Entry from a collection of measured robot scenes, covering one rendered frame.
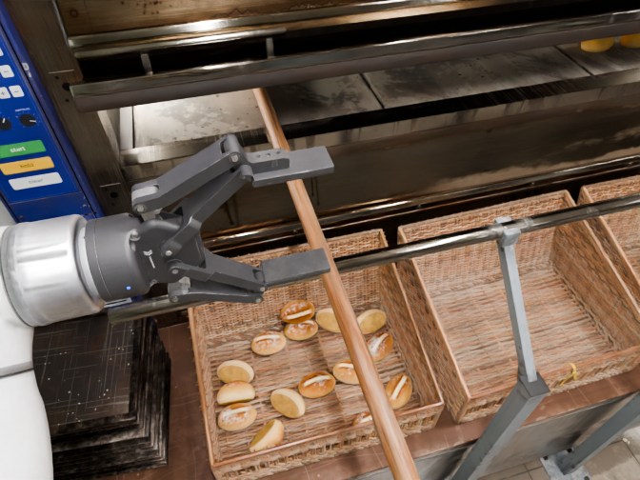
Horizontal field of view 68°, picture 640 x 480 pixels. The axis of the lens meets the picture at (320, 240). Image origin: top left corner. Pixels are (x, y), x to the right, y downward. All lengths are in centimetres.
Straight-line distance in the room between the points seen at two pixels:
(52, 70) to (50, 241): 59
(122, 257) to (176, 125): 78
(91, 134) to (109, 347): 46
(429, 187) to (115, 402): 90
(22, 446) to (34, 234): 16
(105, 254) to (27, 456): 17
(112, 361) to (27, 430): 70
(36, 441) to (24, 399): 4
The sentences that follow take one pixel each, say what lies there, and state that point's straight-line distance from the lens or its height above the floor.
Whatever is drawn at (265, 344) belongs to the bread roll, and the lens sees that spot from 137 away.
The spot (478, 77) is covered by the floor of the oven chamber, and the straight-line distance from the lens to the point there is 137.
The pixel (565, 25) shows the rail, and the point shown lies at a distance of 106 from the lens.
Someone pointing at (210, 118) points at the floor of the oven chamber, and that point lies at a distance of 118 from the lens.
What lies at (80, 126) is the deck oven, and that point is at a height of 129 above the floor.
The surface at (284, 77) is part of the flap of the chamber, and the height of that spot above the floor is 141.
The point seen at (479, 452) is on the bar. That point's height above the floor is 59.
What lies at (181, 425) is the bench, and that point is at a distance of 137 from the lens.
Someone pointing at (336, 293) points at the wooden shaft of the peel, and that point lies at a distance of 75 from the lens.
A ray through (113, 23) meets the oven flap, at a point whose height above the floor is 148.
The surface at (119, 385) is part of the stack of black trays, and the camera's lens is 112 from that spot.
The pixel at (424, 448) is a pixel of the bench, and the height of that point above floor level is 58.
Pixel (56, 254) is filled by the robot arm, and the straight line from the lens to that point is 43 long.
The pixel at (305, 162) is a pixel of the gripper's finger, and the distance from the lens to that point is 41.
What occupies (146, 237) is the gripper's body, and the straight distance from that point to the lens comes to 43.
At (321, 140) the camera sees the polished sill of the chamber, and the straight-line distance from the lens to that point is 111.
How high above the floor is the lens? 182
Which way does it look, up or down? 48 degrees down
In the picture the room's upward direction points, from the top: straight up
